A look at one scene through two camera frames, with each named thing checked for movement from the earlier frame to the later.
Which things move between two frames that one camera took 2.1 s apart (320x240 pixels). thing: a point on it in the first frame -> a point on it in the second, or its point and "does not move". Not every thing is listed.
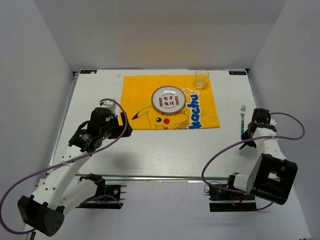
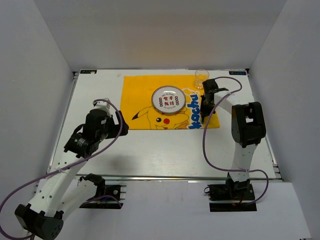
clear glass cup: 201,77 does not move
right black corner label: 237,72 does not move
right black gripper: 246,139 -> 204,111
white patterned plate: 168,99 does not move
